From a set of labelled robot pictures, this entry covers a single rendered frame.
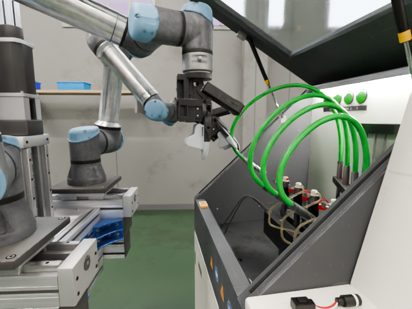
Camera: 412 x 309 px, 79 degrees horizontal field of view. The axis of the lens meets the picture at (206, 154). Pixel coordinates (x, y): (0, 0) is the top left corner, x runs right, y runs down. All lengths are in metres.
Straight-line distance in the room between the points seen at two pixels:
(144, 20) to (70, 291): 0.59
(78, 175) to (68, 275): 0.54
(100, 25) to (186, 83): 0.24
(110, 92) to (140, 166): 2.53
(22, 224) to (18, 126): 0.33
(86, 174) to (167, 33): 0.69
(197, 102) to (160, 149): 2.99
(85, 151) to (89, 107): 2.70
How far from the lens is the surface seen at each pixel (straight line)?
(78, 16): 0.71
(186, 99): 0.61
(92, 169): 1.12
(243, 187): 1.17
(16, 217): 0.71
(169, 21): 0.61
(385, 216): 0.58
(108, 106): 1.20
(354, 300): 0.56
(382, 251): 0.58
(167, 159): 3.58
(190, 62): 0.62
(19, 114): 0.93
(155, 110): 0.91
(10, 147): 0.69
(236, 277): 0.64
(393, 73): 0.92
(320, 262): 0.57
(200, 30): 0.64
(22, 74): 0.94
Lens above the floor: 1.31
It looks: 8 degrees down
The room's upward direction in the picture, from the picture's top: straight up
